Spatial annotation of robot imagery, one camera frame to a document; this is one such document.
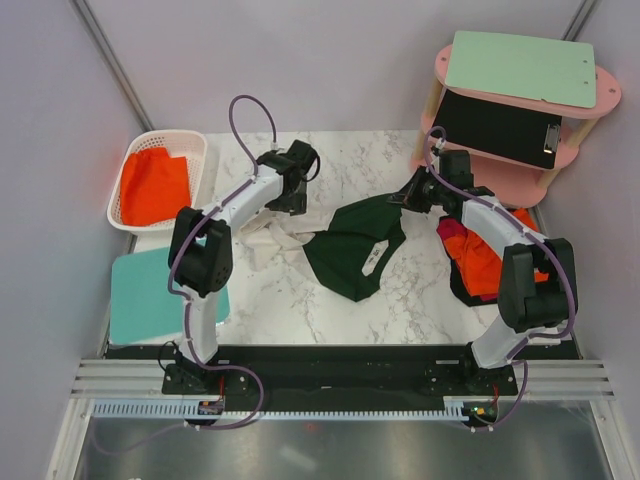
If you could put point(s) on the aluminium frame rail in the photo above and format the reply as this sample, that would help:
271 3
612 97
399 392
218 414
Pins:
536 379

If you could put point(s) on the teal cutting board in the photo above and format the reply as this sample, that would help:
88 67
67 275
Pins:
143 311

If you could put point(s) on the white plastic laundry basket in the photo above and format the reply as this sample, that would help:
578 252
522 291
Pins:
190 144

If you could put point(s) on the mint green board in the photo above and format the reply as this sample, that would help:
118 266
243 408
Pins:
534 68

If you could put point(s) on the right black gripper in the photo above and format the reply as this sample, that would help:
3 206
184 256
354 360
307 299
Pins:
410 198

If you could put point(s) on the pink two-tier shelf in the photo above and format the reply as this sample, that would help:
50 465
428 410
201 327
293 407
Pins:
517 184

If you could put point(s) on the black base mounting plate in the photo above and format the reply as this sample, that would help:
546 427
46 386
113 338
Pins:
237 358

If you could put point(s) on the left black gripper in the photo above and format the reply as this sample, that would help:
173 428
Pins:
296 205

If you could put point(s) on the black clipboard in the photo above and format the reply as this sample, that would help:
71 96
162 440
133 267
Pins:
525 136

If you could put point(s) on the dark green t shirt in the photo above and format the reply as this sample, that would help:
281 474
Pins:
350 256

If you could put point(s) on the black t shirt right pile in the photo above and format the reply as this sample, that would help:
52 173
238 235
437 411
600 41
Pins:
476 285

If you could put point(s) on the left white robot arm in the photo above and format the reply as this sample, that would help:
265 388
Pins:
201 252

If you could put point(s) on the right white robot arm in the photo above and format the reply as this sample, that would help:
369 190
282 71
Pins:
537 293

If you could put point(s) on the orange t shirt pile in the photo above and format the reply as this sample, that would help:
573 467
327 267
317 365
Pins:
477 250

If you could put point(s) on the magenta t shirt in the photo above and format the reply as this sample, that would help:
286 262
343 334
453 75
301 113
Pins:
454 237

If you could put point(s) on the orange t shirt in basket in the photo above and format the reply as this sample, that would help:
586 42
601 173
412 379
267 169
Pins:
154 187

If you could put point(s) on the white slotted cable duct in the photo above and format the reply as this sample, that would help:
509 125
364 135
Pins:
197 410

